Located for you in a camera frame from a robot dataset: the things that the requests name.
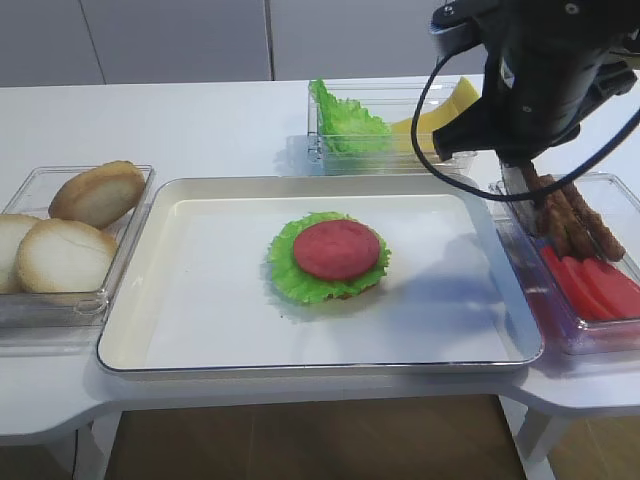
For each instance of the tomato slice right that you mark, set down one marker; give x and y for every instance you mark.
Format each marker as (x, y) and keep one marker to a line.
(611, 288)

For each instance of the brown meat patty right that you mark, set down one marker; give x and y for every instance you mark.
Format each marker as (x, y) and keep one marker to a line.
(592, 220)

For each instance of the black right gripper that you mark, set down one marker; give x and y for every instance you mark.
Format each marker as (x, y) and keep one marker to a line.
(548, 67)

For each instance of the lettuce leaf on burger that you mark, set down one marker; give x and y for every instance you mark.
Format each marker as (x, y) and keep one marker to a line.
(302, 287)

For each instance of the bun half front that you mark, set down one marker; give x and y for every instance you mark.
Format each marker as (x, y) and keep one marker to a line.
(64, 257)

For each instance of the clear bun container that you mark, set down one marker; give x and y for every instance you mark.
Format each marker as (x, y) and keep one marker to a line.
(78, 308)

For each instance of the yellow cheese slice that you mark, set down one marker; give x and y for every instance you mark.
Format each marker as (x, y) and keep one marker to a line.
(462, 96)

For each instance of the tomato slice left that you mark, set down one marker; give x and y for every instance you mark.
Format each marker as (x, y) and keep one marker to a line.
(560, 280)

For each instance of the white metal serving tray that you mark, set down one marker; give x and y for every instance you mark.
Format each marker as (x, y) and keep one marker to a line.
(198, 295)

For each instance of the brown meat patty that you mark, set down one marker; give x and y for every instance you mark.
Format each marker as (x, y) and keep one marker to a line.
(532, 214)
(592, 220)
(568, 234)

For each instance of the bun half far left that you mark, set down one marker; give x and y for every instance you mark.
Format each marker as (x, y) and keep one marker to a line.
(14, 227)

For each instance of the brown meat patty middle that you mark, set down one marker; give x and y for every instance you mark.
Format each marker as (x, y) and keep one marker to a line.
(568, 234)

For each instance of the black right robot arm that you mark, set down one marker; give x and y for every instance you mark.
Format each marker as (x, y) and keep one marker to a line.
(549, 65)

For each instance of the clear lettuce cheese container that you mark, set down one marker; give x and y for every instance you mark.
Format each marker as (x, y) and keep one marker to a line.
(392, 103)

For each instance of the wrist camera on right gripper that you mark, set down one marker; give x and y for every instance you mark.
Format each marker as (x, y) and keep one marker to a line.
(454, 29)

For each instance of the tomato slice on burger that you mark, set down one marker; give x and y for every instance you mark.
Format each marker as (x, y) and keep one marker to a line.
(337, 250)

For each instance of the green lettuce leaf in container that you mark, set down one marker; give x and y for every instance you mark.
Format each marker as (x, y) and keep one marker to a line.
(347, 126)

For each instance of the bottom bun under lettuce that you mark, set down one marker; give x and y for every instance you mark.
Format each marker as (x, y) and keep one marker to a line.
(345, 296)

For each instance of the tomato slice middle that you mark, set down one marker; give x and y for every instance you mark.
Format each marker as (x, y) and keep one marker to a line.
(598, 310)

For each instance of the clear patty tomato container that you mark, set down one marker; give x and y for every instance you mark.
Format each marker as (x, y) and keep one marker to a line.
(620, 211)

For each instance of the grey table leg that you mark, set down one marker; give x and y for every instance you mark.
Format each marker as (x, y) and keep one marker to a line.
(538, 435)

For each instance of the brown meat patty left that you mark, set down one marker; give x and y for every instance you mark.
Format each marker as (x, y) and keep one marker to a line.
(532, 214)

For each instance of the upright bun half back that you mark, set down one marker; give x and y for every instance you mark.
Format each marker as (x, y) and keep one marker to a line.
(100, 196)

